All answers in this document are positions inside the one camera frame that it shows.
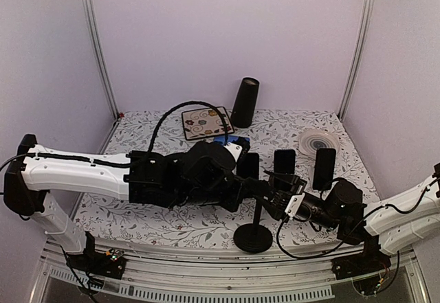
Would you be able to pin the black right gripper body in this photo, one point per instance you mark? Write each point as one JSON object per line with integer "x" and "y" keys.
{"x": 294, "y": 190}

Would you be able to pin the left aluminium frame post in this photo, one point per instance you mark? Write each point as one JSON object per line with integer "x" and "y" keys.
{"x": 92, "y": 25}

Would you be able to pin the right aluminium frame post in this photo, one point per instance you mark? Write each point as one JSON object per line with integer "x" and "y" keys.
{"x": 365, "y": 20}

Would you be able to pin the blue edged black phone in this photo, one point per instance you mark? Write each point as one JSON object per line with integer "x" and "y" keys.
{"x": 284, "y": 161}

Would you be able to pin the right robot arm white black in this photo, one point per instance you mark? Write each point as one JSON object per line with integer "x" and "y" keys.
{"x": 389, "y": 224}

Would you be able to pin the black cylindrical speaker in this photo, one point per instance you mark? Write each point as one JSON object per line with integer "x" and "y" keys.
{"x": 245, "y": 103}

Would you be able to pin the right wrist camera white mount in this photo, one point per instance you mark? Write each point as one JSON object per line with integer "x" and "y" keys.
{"x": 293, "y": 205}

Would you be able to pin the black tall phone holder stand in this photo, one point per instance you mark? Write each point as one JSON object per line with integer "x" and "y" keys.
{"x": 253, "y": 237}

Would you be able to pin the floral square ceramic plate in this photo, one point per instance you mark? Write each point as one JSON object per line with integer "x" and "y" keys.
{"x": 201, "y": 123}

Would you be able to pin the blue phone face down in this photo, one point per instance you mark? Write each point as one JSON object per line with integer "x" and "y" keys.
{"x": 227, "y": 139}

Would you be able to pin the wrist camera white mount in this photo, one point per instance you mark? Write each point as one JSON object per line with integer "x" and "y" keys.
{"x": 293, "y": 205}
{"x": 238, "y": 146}

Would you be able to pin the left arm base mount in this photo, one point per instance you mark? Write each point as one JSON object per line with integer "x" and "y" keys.
{"x": 109, "y": 264}

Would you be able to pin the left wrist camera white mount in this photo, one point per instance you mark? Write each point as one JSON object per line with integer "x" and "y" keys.
{"x": 238, "y": 146}

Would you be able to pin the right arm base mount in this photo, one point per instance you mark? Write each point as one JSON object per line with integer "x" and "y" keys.
{"x": 369, "y": 260}

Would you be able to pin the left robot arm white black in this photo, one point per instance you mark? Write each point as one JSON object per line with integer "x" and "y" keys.
{"x": 206, "y": 173}

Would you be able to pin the aluminium frame post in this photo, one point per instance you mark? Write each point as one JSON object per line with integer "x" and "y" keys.
{"x": 92, "y": 25}
{"x": 365, "y": 20}

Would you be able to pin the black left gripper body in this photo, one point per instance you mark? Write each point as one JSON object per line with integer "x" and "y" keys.
{"x": 232, "y": 203}

